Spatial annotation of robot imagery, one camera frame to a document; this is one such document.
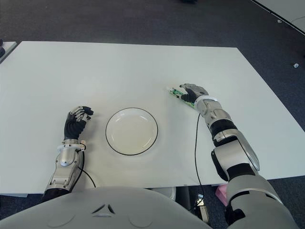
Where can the white neighbouring table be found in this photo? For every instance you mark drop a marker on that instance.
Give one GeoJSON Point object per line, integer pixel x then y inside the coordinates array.
{"type": "Point", "coordinates": [281, 12]}

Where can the pink object under table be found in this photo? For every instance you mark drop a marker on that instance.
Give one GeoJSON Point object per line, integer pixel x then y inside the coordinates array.
{"type": "Point", "coordinates": [222, 193]}

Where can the small white floor object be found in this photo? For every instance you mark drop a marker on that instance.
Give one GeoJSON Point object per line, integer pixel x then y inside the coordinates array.
{"type": "Point", "coordinates": [295, 65]}

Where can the green white toothpaste tube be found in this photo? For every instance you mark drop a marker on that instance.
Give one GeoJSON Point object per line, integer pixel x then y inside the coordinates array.
{"type": "Point", "coordinates": [175, 93]}

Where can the small white side table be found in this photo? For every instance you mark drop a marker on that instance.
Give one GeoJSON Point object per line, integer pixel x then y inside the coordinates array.
{"type": "Point", "coordinates": [8, 51]}

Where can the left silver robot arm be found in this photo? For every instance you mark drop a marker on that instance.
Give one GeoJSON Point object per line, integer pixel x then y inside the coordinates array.
{"type": "Point", "coordinates": [65, 164]}

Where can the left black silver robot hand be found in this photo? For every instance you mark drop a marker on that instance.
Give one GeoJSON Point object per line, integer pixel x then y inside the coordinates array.
{"type": "Point", "coordinates": [74, 124]}

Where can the white plate with black rim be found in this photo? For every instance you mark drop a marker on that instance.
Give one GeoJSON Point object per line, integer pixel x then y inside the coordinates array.
{"type": "Point", "coordinates": [131, 131]}

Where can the black table leg post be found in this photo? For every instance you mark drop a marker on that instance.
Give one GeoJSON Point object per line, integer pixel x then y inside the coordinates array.
{"type": "Point", "coordinates": [183, 196]}

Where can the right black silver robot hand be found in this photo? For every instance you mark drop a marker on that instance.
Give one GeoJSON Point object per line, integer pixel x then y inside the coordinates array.
{"type": "Point", "coordinates": [196, 91]}

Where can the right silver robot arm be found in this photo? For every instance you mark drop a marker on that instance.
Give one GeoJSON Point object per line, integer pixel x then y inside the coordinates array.
{"type": "Point", "coordinates": [238, 155]}

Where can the grey robot torso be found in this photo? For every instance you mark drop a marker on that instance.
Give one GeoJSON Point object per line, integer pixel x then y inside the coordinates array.
{"type": "Point", "coordinates": [107, 210]}

